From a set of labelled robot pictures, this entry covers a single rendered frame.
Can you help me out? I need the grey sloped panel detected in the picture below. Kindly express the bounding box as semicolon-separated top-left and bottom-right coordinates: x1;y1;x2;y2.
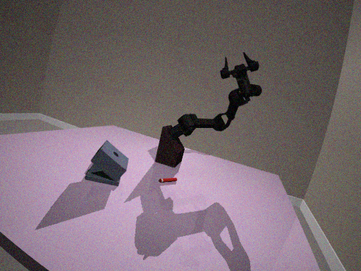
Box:
85;141;129;186

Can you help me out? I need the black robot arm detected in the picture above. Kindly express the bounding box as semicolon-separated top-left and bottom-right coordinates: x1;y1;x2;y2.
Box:
167;64;262;140

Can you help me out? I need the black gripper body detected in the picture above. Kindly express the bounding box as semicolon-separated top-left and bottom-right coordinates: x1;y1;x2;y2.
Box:
220;61;259;85

